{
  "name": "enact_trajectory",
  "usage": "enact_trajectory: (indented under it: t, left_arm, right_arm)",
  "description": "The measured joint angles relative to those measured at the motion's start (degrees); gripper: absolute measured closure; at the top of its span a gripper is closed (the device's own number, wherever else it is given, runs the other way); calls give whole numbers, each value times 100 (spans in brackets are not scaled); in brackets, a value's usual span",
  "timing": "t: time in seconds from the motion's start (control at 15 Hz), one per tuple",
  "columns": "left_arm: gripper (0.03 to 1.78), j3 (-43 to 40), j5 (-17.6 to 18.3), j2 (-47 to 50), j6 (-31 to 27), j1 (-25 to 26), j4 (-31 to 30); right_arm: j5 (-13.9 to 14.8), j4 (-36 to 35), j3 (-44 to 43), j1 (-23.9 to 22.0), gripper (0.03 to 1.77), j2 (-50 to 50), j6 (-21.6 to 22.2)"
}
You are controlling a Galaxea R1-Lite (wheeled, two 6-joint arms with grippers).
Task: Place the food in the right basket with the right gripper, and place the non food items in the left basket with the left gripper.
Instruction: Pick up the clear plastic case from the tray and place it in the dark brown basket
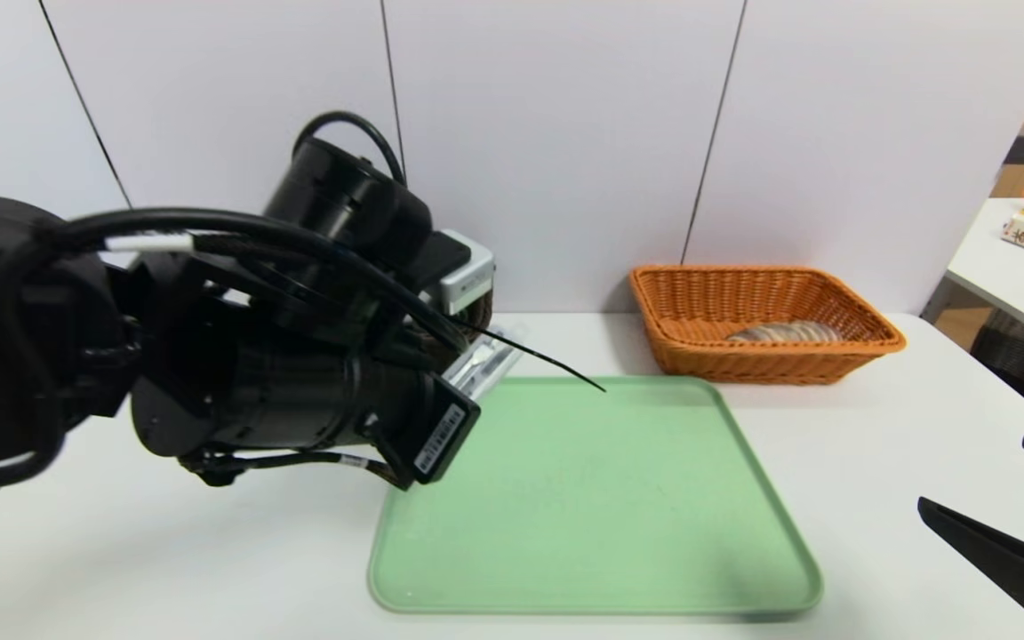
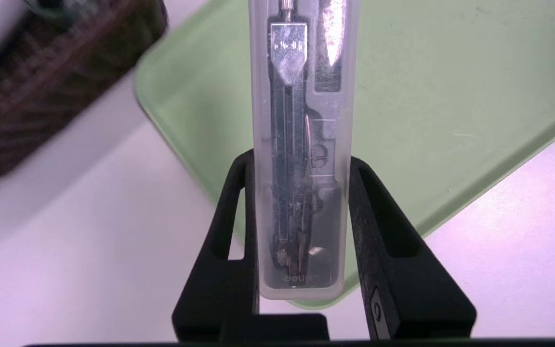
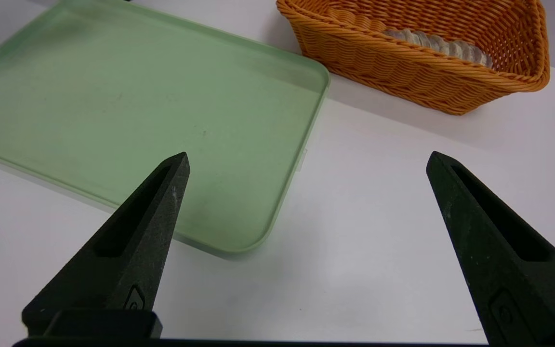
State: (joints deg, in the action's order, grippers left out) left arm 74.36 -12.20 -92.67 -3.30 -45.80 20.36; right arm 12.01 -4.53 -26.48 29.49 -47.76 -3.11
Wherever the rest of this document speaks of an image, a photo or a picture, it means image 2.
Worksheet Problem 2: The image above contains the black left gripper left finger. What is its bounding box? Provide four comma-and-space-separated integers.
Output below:
172, 149, 260, 343

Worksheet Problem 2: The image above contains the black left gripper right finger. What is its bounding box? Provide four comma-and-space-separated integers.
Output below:
349, 157, 477, 340

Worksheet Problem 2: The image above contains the clear plastic compass case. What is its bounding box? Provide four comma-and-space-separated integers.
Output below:
248, 0, 361, 301

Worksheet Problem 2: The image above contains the dark brown wicker basket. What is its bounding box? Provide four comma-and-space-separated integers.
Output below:
0, 0, 170, 184

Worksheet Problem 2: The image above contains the light green plastic tray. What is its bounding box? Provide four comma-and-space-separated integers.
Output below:
134, 0, 555, 310

